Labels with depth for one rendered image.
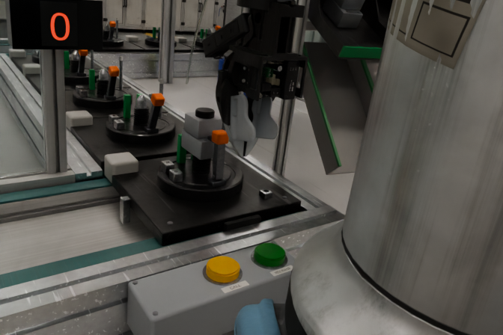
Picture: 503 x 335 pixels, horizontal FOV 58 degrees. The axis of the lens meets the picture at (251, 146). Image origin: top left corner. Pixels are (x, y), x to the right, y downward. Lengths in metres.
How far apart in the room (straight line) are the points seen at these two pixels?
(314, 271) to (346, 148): 0.69
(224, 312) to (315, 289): 0.40
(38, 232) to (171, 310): 0.30
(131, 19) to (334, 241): 9.65
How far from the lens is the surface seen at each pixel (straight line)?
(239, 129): 0.60
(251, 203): 0.71
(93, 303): 0.55
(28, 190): 0.79
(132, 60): 1.93
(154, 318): 0.51
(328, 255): 0.17
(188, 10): 10.18
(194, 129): 0.70
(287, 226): 0.68
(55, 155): 0.81
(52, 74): 0.76
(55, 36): 0.71
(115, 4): 9.68
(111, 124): 0.96
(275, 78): 0.57
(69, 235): 0.72
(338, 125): 0.86
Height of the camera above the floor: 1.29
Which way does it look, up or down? 20 degrees down
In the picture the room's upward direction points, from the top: 7 degrees clockwise
